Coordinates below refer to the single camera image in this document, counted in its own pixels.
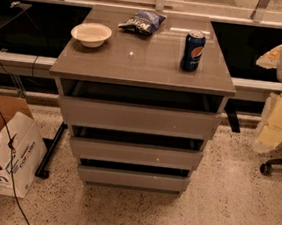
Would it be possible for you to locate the grey drawer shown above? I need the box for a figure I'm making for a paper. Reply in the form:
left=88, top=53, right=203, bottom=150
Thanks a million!
left=59, top=96, right=220, bottom=140
left=70, top=137, right=203, bottom=170
left=78, top=166, right=190, bottom=193

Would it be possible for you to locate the blue pepsi can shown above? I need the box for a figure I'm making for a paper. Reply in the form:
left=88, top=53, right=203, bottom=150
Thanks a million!
left=180, top=30, right=206, bottom=72

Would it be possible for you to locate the black cable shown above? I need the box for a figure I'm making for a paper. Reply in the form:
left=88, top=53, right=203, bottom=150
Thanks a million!
left=0, top=50, right=52, bottom=225

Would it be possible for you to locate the grey bottom drawer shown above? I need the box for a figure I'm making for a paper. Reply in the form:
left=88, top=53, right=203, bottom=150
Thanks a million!
left=78, top=166, right=190, bottom=193

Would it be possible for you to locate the grey top drawer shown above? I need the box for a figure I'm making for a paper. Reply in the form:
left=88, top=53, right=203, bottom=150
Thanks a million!
left=59, top=96, right=220, bottom=140

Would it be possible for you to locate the black desk leg left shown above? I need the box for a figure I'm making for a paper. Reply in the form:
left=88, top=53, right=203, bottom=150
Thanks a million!
left=35, top=122, right=67, bottom=179

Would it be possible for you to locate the grey middle drawer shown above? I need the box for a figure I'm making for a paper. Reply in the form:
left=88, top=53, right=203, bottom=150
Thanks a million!
left=70, top=137, right=203, bottom=170

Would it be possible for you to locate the cardboard box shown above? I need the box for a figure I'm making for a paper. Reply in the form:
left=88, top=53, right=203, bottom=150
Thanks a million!
left=0, top=96, right=47, bottom=198

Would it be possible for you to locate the white bowl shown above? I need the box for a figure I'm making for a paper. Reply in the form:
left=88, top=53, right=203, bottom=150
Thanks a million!
left=71, top=23, right=112, bottom=48

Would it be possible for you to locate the grey drawer cabinet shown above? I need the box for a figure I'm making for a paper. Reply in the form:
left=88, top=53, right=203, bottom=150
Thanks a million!
left=50, top=5, right=236, bottom=195

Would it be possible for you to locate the blue chip bag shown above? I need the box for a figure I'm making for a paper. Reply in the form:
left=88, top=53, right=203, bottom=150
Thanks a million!
left=118, top=10, right=166, bottom=35

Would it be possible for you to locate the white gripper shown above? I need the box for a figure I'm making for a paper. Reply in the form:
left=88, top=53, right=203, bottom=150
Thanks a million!
left=252, top=93, right=282, bottom=153

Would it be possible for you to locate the black desk leg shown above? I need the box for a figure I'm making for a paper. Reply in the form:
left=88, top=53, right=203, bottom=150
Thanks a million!
left=35, top=122, right=67, bottom=179
left=225, top=101, right=241, bottom=133

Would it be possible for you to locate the black desk leg right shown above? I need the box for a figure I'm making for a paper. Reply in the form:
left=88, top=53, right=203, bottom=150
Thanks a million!
left=225, top=101, right=241, bottom=133

